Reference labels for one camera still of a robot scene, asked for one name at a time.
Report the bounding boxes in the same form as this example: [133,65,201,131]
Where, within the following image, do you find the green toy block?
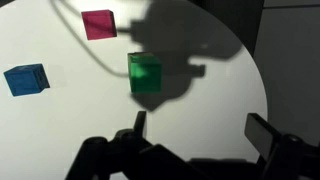
[127,52,163,94]

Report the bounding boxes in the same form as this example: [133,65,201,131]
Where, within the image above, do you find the pink toy block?
[81,9,118,41]

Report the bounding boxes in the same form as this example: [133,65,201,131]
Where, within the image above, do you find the blue toy block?
[3,63,51,98]

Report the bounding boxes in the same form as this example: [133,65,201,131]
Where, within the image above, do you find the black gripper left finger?
[64,110,208,180]

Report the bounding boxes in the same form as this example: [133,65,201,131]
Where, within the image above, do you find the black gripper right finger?
[244,113,320,180]

